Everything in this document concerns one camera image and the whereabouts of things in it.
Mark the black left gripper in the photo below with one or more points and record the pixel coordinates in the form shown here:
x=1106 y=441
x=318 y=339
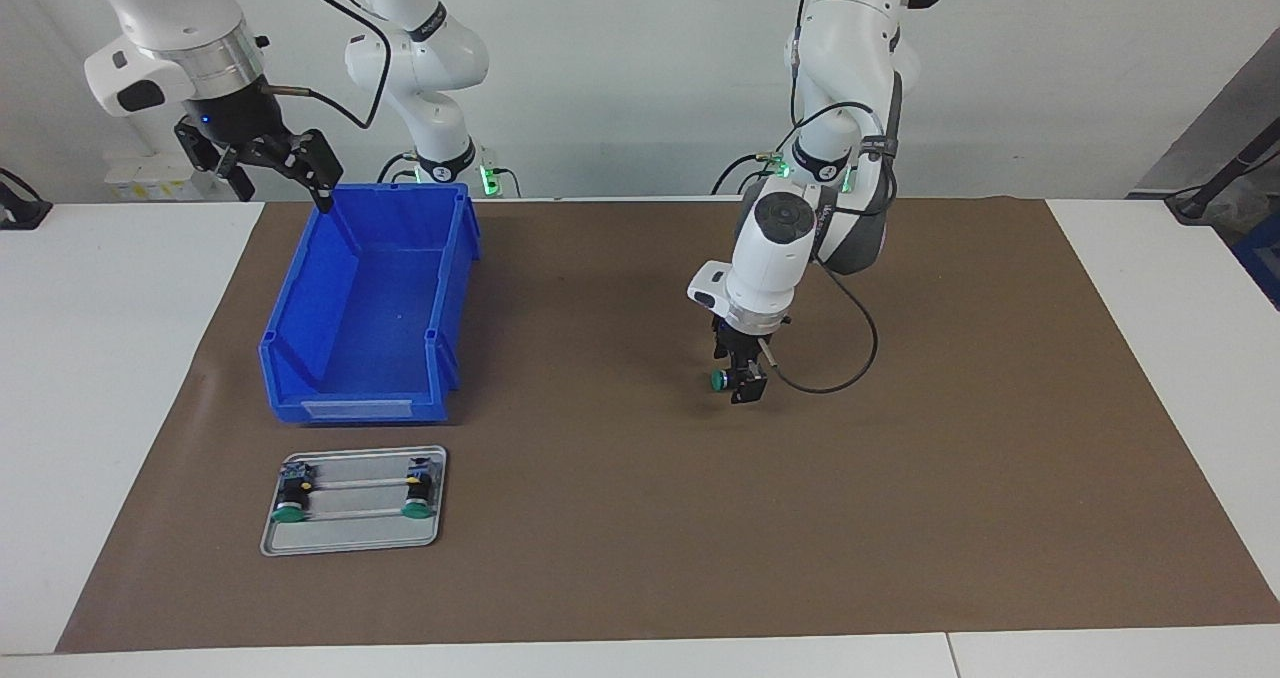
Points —
x=745 y=340

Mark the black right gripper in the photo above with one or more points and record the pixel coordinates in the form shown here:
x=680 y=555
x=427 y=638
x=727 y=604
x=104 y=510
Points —
x=240 y=118

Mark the green push button switch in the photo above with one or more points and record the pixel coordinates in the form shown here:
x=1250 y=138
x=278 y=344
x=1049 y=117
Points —
x=718 y=380
x=420 y=490
x=292 y=495

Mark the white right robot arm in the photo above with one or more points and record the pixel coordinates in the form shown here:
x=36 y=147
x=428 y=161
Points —
x=170 y=8

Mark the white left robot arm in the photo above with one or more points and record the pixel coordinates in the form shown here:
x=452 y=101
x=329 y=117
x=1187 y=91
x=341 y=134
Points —
x=790 y=258

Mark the white labelled box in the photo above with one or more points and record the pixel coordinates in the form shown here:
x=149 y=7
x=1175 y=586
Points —
x=140 y=186

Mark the brown table mat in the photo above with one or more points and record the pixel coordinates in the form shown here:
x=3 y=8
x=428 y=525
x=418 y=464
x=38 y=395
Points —
x=700 y=518

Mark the blue plastic storage bin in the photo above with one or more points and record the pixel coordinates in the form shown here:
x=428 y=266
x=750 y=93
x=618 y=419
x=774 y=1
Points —
x=370 y=308

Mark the white connector with green light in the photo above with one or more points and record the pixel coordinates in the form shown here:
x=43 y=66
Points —
x=775 y=170
x=490 y=173

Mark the silver metal tray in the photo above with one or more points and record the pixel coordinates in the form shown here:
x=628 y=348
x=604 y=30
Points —
x=350 y=540

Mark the black tripod pole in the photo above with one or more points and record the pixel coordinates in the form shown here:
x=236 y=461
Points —
x=1225 y=173

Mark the blue crate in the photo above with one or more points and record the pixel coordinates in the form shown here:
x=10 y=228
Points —
x=1265 y=258

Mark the black clamp mount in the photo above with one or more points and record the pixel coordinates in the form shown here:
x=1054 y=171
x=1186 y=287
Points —
x=20 y=213

